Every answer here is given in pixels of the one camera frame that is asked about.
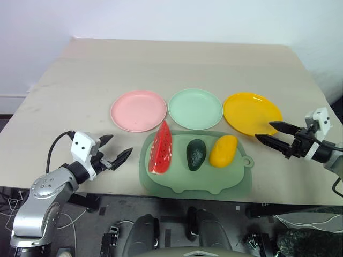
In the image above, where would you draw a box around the dark rounded right foot shape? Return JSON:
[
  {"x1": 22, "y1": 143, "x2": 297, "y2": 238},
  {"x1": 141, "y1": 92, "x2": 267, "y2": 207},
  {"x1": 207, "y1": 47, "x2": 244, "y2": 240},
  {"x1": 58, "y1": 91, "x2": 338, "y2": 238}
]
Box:
[{"x1": 186, "y1": 206, "x2": 236, "y2": 254}]

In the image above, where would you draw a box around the dark rounded left foot shape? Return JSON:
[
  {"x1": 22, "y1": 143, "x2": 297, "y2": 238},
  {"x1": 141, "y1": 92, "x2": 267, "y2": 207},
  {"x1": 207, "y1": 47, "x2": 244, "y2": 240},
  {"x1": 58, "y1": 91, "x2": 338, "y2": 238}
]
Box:
[{"x1": 122, "y1": 214, "x2": 161, "y2": 257}]

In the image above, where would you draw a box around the pink plate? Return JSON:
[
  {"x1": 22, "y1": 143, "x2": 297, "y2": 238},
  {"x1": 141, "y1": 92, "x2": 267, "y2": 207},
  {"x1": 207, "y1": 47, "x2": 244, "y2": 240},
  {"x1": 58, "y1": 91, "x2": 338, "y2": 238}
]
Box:
[{"x1": 110, "y1": 90, "x2": 168, "y2": 133}]

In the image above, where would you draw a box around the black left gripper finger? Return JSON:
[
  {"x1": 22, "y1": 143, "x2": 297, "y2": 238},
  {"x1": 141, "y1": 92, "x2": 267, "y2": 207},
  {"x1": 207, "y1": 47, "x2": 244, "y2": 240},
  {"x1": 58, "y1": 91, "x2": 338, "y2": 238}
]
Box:
[
  {"x1": 99, "y1": 134, "x2": 114, "y2": 150},
  {"x1": 110, "y1": 147, "x2": 134, "y2": 171}
]

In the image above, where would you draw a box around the dark rounded foot shape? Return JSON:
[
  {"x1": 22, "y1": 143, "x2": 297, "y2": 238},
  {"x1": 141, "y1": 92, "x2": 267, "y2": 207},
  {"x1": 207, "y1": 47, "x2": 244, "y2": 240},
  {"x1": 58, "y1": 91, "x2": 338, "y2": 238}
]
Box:
[
  {"x1": 186, "y1": 206, "x2": 236, "y2": 254},
  {"x1": 122, "y1": 214, "x2": 161, "y2": 257}
]

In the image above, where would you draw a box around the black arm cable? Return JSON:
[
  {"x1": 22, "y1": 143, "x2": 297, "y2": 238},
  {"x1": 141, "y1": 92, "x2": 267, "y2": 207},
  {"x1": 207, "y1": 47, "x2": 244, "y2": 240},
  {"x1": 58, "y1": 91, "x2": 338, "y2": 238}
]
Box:
[
  {"x1": 308, "y1": 125, "x2": 343, "y2": 199},
  {"x1": 46, "y1": 130, "x2": 76, "y2": 173}
]

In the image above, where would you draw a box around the yellow plate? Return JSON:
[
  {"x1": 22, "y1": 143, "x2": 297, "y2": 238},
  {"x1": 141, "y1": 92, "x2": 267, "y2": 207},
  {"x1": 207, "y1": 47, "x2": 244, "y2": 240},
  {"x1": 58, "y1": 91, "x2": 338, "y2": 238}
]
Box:
[{"x1": 222, "y1": 92, "x2": 284, "y2": 138}]

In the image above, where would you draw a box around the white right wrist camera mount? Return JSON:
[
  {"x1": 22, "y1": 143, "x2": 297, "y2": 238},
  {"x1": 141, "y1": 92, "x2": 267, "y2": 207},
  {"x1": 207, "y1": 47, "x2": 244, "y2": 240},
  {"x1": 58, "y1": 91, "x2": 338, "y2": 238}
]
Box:
[{"x1": 304, "y1": 107, "x2": 333, "y2": 141}]

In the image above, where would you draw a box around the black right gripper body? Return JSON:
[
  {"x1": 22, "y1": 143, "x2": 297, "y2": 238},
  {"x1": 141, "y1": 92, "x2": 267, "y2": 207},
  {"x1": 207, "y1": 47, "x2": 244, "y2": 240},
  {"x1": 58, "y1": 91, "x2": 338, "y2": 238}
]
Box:
[{"x1": 284, "y1": 127, "x2": 318, "y2": 159}]

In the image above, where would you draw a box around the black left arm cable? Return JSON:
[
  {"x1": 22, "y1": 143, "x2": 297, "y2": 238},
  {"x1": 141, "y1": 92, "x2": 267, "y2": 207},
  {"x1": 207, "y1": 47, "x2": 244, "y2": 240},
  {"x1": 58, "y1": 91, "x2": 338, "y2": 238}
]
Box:
[{"x1": 46, "y1": 130, "x2": 76, "y2": 173}]

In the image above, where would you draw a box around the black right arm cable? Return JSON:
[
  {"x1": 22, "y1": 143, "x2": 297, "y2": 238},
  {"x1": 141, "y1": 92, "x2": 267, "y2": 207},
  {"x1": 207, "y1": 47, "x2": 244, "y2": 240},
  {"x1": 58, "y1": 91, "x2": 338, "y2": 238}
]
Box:
[{"x1": 308, "y1": 125, "x2": 343, "y2": 199}]

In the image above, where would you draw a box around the green plate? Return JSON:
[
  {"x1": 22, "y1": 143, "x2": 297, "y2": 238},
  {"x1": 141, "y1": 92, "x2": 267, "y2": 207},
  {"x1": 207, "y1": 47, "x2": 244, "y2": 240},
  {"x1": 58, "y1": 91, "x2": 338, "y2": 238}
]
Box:
[{"x1": 168, "y1": 88, "x2": 223, "y2": 131}]

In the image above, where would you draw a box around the yellow mango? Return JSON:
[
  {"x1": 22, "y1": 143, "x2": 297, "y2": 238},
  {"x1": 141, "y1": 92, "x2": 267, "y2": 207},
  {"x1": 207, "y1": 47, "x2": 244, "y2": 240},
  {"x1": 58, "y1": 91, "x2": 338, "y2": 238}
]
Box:
[{"x1": 209, "y1": 135, "x2": 238, "y2": 169}]

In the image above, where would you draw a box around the dark green avocado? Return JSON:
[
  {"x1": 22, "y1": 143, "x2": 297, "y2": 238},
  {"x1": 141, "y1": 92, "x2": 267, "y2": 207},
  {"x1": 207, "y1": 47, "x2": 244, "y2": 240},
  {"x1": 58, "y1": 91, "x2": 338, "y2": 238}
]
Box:
[{"x1": 186, "y1": 139, "x2": 207, "y2": 172}]

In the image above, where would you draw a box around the red watermelon slice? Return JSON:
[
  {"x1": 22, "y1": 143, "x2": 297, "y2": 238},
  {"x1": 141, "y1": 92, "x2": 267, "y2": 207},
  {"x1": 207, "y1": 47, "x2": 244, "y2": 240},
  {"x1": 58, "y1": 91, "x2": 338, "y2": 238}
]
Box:
[{"x1": 148, "y1": 120, "x2": 173, "y2": 175}]

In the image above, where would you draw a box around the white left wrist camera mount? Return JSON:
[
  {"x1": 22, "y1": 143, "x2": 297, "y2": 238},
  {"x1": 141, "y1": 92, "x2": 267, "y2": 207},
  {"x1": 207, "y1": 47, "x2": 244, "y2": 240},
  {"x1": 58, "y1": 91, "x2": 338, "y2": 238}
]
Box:
[{"x1": 71, "y1": 131, "x2": 101, "y2": 181}]

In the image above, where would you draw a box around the white floor cable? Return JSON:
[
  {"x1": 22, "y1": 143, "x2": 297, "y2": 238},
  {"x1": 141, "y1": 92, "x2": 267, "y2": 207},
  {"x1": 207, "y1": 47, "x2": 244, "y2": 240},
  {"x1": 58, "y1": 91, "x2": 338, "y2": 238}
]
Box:
[{"x1": 56, "y1": 208, "x2": 88, "y2": 257}]

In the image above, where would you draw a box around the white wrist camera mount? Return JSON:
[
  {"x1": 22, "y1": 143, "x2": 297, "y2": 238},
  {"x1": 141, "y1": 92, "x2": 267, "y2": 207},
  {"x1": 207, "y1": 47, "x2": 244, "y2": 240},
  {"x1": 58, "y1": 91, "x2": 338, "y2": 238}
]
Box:
[
  {"x1": 71, "y1": 131, "x2": 101, "y2": 181},
  {"x1": 304, "y1": 107, "x2": 333, "y2": 141}
]

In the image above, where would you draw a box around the dark green speckled object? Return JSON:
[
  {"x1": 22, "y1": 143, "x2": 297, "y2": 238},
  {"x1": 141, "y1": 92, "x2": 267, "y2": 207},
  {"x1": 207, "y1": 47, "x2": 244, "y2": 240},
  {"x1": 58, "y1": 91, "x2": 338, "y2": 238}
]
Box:
[{"x1": 276, "y1": 229, "x2": 343, "y2": 257}]

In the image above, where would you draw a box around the green pig-shaped cutting board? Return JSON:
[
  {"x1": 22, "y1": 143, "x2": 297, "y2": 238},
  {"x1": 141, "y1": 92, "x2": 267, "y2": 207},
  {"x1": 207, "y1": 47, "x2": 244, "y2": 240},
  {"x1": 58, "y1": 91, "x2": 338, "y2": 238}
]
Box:
[{"x1": 138, "y1": 130, "x2": 255, "y2": 195}]

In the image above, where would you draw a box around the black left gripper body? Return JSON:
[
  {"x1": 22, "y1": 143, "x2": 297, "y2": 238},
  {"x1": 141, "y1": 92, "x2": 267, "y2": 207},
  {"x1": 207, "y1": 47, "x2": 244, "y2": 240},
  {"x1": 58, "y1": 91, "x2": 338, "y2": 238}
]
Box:
[{"x1": 91, "y1": 147, "x2": 113, "y2": 175}]

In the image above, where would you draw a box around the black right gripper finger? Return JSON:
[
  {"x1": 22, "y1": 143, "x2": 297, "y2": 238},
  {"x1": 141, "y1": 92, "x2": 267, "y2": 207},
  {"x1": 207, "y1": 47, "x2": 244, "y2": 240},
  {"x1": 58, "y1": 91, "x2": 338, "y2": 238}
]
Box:
[
  {"x1": 269, "y1": 120, "x2": 301, "y2": 136},
  {"x1": 255, "y1": 134, "x2": 293, "y2": 155}
]

